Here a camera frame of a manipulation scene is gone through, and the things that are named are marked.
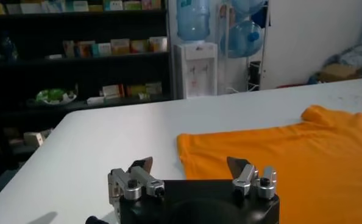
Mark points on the white water dispenser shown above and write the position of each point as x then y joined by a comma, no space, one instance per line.
196,70

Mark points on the upright blue water jug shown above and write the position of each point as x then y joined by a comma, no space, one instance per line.
193,19

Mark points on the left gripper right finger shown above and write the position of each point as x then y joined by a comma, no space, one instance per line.
251,179

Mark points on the black shelving unit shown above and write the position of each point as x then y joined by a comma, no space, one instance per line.
77,70

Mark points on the large white table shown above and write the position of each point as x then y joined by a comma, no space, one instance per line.
108,140

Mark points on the white metal jug rack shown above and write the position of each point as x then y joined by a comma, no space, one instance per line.
222,61

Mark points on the green white bowl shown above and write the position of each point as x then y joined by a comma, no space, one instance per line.
54,96

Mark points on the pile of grey clothes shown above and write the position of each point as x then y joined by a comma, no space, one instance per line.
356,58

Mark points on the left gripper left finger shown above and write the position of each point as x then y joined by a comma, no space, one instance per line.
135,182

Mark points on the stacked brown cardboard box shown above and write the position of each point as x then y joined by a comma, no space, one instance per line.
338,72

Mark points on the orange t-shirt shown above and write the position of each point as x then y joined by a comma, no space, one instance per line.
275,164

